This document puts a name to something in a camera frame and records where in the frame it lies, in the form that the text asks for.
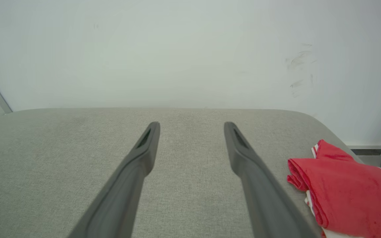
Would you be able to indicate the red and white jersey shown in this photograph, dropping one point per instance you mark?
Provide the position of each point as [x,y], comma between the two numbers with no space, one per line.
[349,195]

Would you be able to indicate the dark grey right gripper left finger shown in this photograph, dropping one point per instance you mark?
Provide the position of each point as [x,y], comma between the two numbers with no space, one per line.
[121,198]

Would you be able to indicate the grey fabric sofa cushion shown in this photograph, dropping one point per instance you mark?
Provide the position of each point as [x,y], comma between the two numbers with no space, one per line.
[61,165]

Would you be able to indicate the white baseboard ledge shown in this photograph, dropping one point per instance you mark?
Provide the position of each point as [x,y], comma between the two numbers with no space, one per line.
[367,146]

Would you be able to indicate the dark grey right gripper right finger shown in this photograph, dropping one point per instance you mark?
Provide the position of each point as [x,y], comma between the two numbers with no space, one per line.
[270,205]

